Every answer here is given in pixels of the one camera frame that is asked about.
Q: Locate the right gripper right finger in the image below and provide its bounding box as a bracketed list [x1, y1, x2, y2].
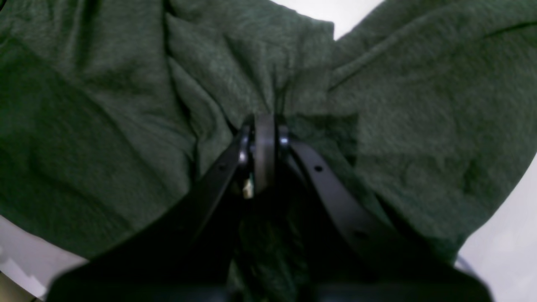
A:
[276, 124, 492, 302]

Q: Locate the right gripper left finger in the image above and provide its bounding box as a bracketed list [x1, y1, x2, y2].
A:
[46, 115, 276, 302]

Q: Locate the dark green t-shirt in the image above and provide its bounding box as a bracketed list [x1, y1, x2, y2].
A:
[1, 0, 536, 302]

